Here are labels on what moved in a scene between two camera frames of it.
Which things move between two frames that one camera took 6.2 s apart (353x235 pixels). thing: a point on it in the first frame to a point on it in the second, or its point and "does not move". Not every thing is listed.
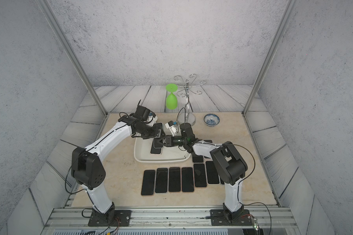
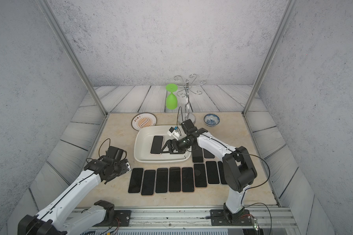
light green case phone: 161,183 does not move
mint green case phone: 157,144 to 136,180
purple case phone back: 154,151 does not move
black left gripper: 155,134 to 126,166
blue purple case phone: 212,174 does not move
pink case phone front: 187,179 does not move
